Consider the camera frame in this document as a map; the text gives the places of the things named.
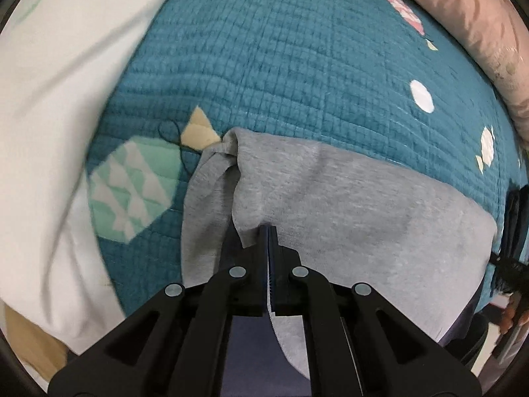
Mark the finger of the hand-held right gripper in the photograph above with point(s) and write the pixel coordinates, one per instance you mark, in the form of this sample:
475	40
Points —
510	273

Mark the teal quilted bedspread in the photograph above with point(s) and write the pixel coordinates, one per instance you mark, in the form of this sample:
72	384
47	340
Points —
289	70

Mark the white blanket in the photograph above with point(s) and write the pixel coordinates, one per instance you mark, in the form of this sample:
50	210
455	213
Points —
62	111

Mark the navy and grey sweatshirt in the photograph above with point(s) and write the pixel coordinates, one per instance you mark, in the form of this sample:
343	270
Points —
351	206

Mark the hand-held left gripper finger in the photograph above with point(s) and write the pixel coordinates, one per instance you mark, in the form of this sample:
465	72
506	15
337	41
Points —
273	264
264	256

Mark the person's right hand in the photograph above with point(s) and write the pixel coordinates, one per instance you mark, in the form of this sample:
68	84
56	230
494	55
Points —
509	314

